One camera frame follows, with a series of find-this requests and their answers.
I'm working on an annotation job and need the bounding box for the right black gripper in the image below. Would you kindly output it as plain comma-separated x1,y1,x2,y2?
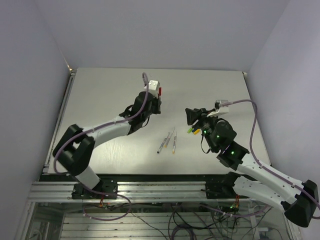
185,108,219,151

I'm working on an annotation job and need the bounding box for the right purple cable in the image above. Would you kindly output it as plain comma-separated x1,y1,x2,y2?
199,99,320,218

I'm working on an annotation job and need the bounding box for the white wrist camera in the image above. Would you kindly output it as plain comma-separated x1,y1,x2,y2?
207,100,229,118
144,80,160,98

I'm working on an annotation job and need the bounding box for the dark blue pen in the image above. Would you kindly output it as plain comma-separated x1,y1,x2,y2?
156,132,170,154

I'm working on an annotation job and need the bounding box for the orange pen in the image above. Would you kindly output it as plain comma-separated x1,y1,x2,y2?
164,128,175,148

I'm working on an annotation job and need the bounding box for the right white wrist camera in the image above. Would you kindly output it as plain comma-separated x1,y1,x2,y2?
207,100,229,118

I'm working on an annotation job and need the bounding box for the purple cable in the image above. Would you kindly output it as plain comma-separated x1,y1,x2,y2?
52,72,151,222
199,99,320,218

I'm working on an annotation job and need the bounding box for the yellow pen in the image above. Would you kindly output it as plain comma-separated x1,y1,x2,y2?
172,132,178,154

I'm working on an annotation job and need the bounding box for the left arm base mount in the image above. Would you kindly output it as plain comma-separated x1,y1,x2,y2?
71,179,118,200

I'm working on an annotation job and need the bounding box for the aluminium frame rail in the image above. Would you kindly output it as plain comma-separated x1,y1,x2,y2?
27,181,208,203

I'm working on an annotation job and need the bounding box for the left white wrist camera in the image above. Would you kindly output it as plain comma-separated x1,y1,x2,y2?
144,80,160,98

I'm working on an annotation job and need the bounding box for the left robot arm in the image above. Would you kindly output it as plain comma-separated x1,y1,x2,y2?
52,89,161,199

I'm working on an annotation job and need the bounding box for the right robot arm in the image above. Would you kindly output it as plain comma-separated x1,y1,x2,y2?
185,108,319,228

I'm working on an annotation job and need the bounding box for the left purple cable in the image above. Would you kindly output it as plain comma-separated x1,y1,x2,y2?
52,72,151,222

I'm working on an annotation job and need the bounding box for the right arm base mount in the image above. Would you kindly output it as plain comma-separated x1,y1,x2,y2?
200,172,241,199

